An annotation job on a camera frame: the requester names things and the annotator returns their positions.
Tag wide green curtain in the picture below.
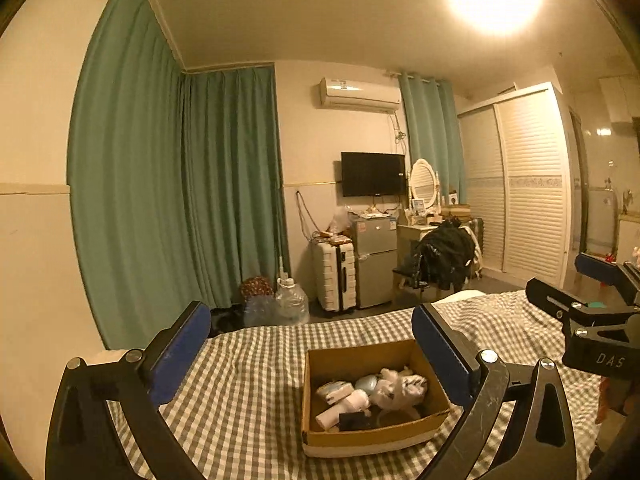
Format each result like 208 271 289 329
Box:
67 0 201 351

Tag black jacket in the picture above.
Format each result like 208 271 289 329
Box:
415 217 476 291

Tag white suitcase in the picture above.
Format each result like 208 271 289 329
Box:
312 237 360 313

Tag black wall television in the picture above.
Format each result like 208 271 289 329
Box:
341 151 407 197

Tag narrow pale green curtain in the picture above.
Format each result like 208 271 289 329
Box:
397 71 466 206

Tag chair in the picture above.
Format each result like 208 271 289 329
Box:
392 217 486 293

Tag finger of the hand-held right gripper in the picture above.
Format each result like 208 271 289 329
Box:
526 277 640 333
575 252 640 306

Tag green white checkered blanket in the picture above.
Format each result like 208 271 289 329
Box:
102 290 640 480

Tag brown cardboard box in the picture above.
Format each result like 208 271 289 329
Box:
301 338 453 458

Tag white dressing table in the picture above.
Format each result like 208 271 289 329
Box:
397 220 446 271

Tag black slipper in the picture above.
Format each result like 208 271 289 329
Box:
339 412 376 431

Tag white plastic bag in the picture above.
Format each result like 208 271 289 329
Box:
372 367 430 411

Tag small silver fridge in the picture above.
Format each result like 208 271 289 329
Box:
350 215 401 309

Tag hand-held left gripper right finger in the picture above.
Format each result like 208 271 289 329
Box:
411 303 593 480

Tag white louvered wardrobe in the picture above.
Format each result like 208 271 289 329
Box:
457 82 581 288

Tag wall cables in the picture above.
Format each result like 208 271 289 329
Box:
295 190 326 236

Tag blue white tissue pack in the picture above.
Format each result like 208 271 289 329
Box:
316 381 353 405

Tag bag of empty bottles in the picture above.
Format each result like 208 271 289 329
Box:
244 295 278 328

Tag white oval vanity mirror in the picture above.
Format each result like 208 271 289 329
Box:
407 158 442 213

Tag clear water jug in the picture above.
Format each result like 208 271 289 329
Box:
275 257 311 326

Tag white air conditioner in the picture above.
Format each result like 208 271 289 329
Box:
315 76 401 113

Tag white plastic bottle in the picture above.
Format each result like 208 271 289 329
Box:
315 391 372 431

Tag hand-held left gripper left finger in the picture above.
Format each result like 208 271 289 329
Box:
45 301 213 480

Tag dark patterned bag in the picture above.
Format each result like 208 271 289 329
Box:
239 276 275 303

